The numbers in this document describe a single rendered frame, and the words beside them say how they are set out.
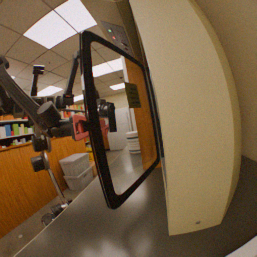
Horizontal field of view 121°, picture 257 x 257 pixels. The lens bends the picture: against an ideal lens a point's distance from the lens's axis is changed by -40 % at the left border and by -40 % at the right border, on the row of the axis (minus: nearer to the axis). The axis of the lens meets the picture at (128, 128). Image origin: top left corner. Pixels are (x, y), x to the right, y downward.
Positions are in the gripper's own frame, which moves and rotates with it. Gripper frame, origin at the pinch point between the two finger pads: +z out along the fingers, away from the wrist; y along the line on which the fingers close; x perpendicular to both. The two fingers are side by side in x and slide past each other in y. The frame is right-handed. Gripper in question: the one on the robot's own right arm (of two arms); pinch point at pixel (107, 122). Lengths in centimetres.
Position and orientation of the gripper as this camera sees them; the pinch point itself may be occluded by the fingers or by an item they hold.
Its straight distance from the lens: 34.0
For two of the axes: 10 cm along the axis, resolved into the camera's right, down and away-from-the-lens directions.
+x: 1.3, 9.9, 1.1
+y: 1.6, -1.3, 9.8
